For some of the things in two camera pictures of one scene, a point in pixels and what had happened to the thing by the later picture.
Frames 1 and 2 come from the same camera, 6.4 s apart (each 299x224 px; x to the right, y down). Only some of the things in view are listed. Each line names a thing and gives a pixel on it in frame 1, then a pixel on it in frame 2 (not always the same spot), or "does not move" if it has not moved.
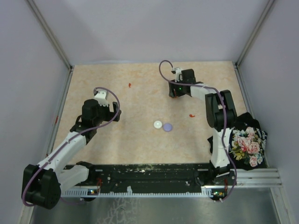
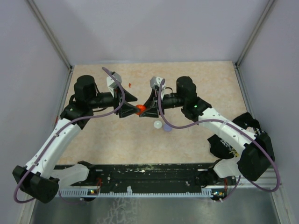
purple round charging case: x=167 y=127 does not move
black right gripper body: x=178 y=88 -> x=156 y=100
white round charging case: x=158 y=124 does not move
